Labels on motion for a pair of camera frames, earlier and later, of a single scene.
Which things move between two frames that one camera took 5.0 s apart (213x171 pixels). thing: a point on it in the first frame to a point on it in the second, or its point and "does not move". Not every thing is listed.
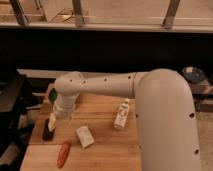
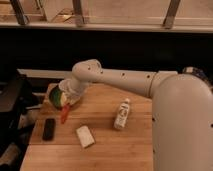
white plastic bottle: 122,114 does not move
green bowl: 53,94 does not move
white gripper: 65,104 to 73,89
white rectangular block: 84,136 does not move
